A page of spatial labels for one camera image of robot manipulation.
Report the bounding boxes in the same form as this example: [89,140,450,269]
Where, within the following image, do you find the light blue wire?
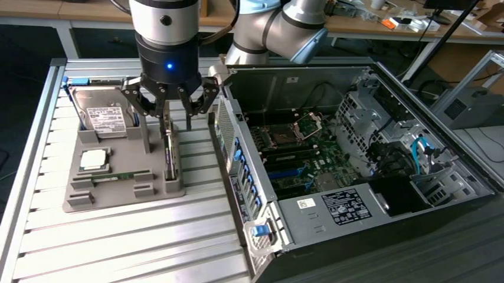
[410,132,434,175]

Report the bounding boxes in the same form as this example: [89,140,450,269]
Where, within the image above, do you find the installed RAM stick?
[261,149,322,164]

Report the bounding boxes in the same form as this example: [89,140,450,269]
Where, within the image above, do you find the black slanted pole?
[399,0,482,85]

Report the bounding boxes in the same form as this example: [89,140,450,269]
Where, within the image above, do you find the small white box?
[408,19,439,32]

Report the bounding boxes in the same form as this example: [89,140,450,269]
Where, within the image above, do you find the green motherboard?
[245,113,360,200]

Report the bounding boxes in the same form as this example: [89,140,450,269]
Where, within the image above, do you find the graphics card with metal bracket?
[158,98,179,181]

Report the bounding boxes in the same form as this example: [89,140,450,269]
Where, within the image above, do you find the black camera cable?
[195,0,241,45]

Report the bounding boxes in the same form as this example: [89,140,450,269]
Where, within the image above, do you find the blue expansion slot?
[267,167,303,179]

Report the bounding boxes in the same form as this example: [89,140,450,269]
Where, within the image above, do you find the CPU socket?
[267,123,303,147]

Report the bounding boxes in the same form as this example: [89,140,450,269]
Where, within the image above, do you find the black wire bundle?
[363,138,414,179]

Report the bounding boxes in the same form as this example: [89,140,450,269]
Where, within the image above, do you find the black plastic shroud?
[367,173,430,218]

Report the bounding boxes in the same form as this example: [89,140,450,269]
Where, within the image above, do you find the silver metal device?
[328,0,358,17]

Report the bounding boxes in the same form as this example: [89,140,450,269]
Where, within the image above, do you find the grey parts rack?
[61,97,187,213]

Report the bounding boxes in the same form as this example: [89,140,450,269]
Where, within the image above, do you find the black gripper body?
[134,32,204,88]

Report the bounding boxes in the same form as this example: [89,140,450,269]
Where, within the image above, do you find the black monitor with stand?
[422,0,473,26]

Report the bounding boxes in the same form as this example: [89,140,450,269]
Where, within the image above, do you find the grey power supply unit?
[276,182,390,245]

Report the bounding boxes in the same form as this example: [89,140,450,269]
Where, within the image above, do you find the silver CPU chip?
[77,149,110,172]

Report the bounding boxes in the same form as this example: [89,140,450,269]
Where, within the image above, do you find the green RAM stick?
[90,172,136,182]

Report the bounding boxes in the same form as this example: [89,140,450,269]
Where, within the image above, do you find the hard disk with blue bracket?
[62,75,136,139]

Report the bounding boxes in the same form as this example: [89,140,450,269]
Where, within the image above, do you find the open black PC case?
[205,57,504,283]

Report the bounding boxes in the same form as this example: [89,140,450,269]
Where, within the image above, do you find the aluminium profile frame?
[451,50,504,98]

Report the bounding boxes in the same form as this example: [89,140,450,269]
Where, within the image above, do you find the brown cardboard piece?
[475,2,504,30]

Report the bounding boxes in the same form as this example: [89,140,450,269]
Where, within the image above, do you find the long wooden desk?
[0,0,504,60]

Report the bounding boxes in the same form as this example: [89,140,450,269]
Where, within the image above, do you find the silver perforated disk bay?
[334,70,422,142]

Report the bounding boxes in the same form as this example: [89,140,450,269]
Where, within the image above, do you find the grey computer tower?
[430,85,504,130]

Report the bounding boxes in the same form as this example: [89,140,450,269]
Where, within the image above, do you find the grey metal disk bay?
[408,164,479,207]

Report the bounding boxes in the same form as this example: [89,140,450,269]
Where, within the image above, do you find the black power wire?
[422,143,459,173]

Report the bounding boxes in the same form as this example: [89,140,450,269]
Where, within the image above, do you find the silver chipset heatsink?
[316,173,342,191]

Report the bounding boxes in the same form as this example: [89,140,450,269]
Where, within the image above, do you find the metal socket cover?
[288,111,323,139]

